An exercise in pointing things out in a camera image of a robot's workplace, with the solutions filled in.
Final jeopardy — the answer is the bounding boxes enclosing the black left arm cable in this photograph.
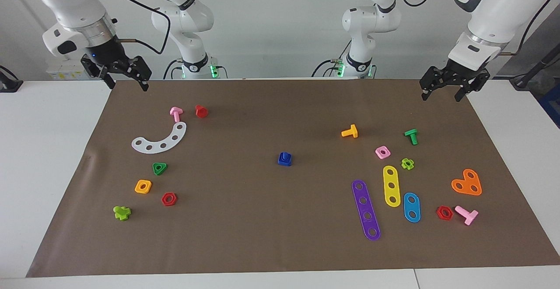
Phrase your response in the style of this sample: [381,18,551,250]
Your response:
[394,0,557,56]

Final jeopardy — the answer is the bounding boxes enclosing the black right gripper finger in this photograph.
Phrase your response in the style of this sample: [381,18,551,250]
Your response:
[125,56,152,92]
[81,57,116,91]

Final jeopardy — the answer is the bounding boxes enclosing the purple four-hole strip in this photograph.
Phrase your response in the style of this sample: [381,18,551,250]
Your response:
[351,180,381,241]

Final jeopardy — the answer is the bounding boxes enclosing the black stand pole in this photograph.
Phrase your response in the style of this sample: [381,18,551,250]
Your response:
[510,44,560,89]

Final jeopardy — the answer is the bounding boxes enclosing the blue crate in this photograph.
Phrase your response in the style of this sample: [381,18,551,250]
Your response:
[539,85,560,128]

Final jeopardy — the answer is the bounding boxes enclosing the brown table mat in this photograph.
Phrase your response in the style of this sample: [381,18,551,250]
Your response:
[25,78,560,278]

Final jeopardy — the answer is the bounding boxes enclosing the white wall box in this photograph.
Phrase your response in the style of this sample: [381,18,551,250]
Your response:
[47,57,99,81]

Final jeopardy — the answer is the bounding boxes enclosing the yellow three-hole strip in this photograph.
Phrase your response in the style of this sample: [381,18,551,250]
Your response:
[383,165,402,208]

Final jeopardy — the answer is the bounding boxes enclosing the orange heart plate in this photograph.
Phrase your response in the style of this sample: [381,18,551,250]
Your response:
[451,169,483,196]

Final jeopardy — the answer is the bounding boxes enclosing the black base cable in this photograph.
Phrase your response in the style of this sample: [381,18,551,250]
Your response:
[311,59,346,78]
[163,58,184,80]

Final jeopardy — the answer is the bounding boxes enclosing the black clamp object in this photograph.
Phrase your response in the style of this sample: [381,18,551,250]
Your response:
[0,65,23,93]

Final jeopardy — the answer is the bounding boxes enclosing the blue two-hole strip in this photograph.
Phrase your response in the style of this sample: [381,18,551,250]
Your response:
[403,192,421,223]

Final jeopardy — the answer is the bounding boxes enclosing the white curved five-hole plate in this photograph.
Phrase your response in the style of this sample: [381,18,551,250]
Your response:
[131,121,187,154]

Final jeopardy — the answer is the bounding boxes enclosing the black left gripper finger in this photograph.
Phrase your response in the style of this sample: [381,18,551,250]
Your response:
[420,66,447,102]
[455,72,490,102]

